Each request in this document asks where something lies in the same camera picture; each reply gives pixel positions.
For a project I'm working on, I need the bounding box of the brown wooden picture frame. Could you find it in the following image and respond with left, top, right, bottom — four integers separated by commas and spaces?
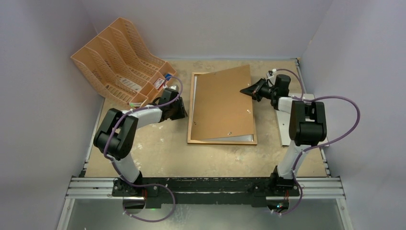
187, 71, 258, 146

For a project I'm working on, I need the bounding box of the brown backing board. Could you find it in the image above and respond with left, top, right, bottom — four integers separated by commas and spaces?
188, 65, 257, 145

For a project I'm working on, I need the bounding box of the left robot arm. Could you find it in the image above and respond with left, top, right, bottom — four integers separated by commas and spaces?
93, 88, 187, 196

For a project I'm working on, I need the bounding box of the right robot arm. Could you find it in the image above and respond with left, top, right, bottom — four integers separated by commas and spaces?
240, 74, 327, 195

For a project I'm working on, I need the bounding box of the red white small box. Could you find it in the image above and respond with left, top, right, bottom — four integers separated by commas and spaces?
153, 78, 166, 90

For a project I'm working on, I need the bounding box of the white panel sheet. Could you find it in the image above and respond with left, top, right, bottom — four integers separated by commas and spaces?
275, 92, 328, 147

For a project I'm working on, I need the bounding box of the blue small box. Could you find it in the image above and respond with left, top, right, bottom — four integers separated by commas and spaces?
165, 73, 172, 81

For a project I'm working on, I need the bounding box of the green white small item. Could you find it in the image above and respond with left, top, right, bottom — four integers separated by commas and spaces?
129, 103, 141, 108

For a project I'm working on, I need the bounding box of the orange plastic file organizer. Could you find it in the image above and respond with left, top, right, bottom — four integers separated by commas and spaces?
71, 17, 177, 108

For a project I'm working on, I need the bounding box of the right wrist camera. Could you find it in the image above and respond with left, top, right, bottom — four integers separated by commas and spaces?
266, 69, 277, 82

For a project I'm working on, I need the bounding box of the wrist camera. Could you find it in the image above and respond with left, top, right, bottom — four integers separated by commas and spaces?
164, 84, 179, 91
266, 69, 277, 82

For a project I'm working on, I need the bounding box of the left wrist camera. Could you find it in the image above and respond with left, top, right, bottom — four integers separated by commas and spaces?
164, 84, 179, 91

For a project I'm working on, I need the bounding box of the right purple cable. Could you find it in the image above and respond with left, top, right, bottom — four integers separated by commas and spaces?
272, 69, 361, 217

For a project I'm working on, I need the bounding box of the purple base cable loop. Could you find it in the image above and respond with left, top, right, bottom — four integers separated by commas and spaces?
122, 184, 176, 223

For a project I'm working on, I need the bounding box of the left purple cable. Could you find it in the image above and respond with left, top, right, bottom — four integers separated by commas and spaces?
103, 76, 184, 188

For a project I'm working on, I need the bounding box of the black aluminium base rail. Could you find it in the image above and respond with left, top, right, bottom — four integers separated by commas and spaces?
66, 177, 345, 208

